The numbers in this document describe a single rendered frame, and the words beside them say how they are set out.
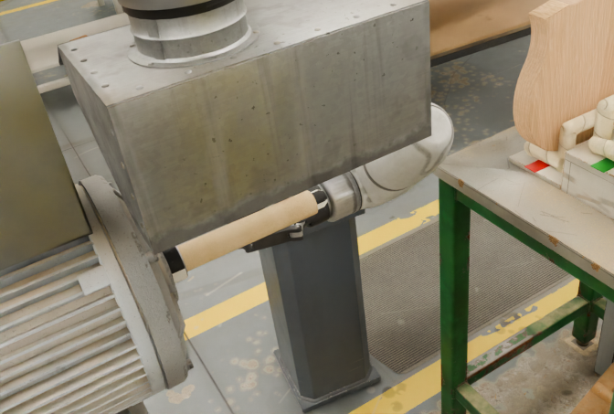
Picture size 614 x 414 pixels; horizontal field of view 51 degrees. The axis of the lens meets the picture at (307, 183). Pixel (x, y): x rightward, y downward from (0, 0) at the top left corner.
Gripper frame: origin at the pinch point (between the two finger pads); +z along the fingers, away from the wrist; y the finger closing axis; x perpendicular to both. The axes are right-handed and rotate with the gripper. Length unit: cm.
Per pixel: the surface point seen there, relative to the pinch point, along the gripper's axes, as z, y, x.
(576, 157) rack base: -69, -14, -5
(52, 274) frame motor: 23.5, -29.7, 27.5
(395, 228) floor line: -105, 99, -106
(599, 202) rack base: -69, -20, -12
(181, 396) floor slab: 4, 72, -107
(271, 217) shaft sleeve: -1.5, -23.5, 18.7
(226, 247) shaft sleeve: 5.1, -24.0, 17.7
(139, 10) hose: 10, -33, 50
